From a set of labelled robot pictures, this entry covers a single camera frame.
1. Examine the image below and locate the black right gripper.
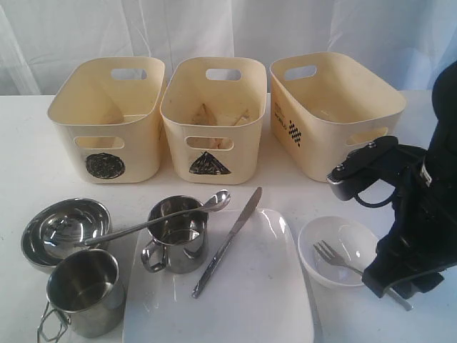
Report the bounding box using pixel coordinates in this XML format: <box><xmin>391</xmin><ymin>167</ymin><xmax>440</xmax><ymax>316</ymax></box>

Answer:
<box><xmin>362</xmin><ymin>147</ymin><xmax>456</xmax><ymax>299</ymax></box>

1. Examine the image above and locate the white plastic bowl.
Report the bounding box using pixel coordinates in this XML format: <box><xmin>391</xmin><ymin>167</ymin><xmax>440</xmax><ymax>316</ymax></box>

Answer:
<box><xmin>297</xmin><ymin>216</ymin><xmax>378</xmax><ymax>289</ymax></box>

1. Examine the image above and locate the small stainless steel fork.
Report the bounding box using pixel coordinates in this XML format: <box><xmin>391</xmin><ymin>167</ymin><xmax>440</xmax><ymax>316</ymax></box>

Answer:
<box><xmin>313</xmin><ymin>241</ymin><xmax>413</xmax><ymax>312</ymax></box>

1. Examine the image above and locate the long stainless steel spoon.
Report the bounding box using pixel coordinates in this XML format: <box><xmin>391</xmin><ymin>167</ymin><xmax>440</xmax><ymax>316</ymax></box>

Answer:
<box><xmin>82</xmin><ymin>189</ymin><xmax>231</xmax><ymax>247</ymax></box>

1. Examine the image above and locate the wooden chopstick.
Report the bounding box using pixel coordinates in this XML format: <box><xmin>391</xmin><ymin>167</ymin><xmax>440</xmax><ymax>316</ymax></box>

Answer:
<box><xmin>192</xmin><ymin>104</ymin><xmax>224</xmax><ymax>149</ymax></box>
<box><xmin>231</xmin><ymin>109</ymin><xmax>250</xmax><ymax>126</ymax></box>

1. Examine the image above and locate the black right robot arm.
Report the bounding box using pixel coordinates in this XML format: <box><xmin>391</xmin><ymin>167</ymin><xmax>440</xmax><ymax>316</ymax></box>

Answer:
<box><xmin>362</xmin><ymin>64</ymin><xmax>456</xmax><ymax>299</ymax></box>

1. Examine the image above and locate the white square plate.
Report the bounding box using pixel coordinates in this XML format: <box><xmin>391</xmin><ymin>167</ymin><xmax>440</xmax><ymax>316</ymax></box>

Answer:
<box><xmin>123</xmin><ymin>208</ymin><xmax>314</xmax><ymax>342</ymax></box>

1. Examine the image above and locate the stainless steel table knife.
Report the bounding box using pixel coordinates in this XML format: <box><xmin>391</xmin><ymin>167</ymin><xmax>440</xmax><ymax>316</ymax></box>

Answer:
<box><xmin>191</xmin><ymin>187</ymin><xmax>263</xmax><ymax>299</ymax></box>

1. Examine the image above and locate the cream bin with square mark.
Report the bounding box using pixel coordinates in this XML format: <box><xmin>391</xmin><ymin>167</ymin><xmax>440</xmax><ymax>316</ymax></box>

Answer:
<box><xmin>270</xmin><ymin>52</ymin><xmax>407</xmax><ymax>182</ymax></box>

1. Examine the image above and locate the rear stainless steel mug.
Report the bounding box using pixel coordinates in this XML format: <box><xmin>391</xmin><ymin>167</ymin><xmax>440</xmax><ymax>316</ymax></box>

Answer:
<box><xmin>140</xmin><ymin>211</ymin><xmax>209</xmax><ymax>274</ymax></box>

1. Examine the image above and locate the stainless steel mug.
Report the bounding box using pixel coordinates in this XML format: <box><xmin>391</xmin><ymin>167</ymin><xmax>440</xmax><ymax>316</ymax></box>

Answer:
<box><xmin>140</xmin><ymin>211</ymin><xmax>209</xmax><ymax>274</ymax></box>
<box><xmin>36</xmin><ymin>249</ymin><xmax>126</xmax><ymax>342</ymax></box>

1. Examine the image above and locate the cream bin with triangle mark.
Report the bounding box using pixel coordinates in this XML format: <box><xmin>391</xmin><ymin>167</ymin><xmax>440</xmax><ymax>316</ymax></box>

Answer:
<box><xmin>160</xmin><ymin>57</ymin><xmax>267</xmax><ymax>184</ymax></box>

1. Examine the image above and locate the front stainless steel mug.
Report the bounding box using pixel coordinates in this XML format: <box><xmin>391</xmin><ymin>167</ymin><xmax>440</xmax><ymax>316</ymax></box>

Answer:
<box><xmin>36</xmin><ymin>249</ymin><xmax>126</xmax><ymax>342</ymax></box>

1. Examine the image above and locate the cream bin with circle mark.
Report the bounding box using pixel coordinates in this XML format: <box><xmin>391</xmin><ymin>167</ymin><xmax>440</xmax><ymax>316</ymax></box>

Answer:
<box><xmin>47</xmin><ymin>56</ymin><xmax>166</xmax><ymax>184</ymax></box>

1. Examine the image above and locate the small inner steel bowl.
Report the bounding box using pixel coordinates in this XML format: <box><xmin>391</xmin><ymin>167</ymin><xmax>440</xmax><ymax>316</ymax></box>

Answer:
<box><xmin>39</xmin><ymin>214</ymin><xmax>94</xmax><ymax>259</ymax></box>

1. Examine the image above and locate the large stainless steel bowl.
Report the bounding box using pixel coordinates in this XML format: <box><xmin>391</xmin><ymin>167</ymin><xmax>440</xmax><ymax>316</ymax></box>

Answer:
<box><xmin>20</xmin><ymin>198</ymin><xmax>112</xmax><ymax>274</ymax></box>

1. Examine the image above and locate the white curtain backdrop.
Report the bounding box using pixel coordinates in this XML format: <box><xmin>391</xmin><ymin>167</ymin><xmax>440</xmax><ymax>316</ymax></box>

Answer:
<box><xmin>1</xmin><ymin>1</ymin><xmax>456</xmax><ymax>95</ymax></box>

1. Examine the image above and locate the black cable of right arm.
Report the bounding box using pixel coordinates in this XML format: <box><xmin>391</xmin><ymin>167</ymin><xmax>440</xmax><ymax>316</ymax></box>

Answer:
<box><xmin>355</xmin><ymin>180</ymin><xmax>397</xmax><ymax>209</ymax></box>

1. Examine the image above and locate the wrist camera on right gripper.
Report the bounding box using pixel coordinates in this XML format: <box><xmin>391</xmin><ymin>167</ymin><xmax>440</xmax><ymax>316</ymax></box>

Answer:
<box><xmin>327</xmin><ymin>136</ymin><xmax>398</xmax><ymax>201</ymax></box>

